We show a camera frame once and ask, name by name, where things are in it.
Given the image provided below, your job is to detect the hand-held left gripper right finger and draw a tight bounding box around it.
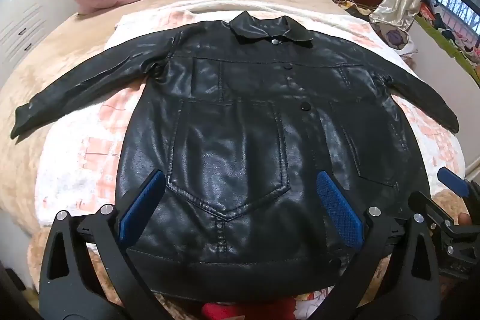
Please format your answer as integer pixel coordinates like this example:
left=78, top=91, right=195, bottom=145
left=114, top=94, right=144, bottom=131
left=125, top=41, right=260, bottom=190
left=310, top=170, right=440, bottom=320

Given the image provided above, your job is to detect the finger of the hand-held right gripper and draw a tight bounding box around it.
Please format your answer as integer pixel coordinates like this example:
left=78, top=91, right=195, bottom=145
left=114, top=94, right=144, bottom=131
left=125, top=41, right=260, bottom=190
left=437, top=167, right=472, bottom=198
left=408, top=191, right=451, bottom=229

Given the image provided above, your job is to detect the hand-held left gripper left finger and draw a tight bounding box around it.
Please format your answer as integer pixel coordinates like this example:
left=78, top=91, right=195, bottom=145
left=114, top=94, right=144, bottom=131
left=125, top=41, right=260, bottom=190
left=39, top=169, right=174, bottom=320

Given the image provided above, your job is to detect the black leather jacket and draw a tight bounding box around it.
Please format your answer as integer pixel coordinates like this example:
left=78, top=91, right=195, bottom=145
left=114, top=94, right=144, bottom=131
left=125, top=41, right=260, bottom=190
left=10, top=10, right=460, bottom=281

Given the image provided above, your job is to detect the heap of colourful clothes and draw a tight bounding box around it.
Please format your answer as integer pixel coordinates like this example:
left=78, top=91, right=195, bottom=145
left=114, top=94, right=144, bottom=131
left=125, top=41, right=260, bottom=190
left=418, top=0, right=480, bottom=66

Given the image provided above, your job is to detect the bag of clothes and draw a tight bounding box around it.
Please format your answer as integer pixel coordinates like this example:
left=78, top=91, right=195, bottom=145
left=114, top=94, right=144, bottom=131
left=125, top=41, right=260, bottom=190
left=370, top=20, right=418, bottom=56

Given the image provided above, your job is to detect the white orange bear-print blanket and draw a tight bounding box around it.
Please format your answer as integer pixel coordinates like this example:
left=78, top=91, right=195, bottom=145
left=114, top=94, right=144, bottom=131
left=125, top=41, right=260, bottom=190
left=34, top=0, right=467, bottom=307

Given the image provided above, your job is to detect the red cloth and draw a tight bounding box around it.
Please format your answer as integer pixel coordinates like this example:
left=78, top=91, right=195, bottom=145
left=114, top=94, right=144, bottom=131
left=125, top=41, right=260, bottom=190
left=202, top=299, right=264, bottom=320

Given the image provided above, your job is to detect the green windowsill mat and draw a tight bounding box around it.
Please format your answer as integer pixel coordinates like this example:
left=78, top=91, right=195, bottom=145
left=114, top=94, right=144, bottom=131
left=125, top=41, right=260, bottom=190
left=414, top=10, right=480, bottom=81

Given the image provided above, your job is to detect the white wardrobe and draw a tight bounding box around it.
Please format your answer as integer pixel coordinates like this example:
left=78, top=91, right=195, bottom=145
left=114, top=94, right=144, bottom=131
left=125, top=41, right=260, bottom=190
left=0, top=0, right=80, bottom=81

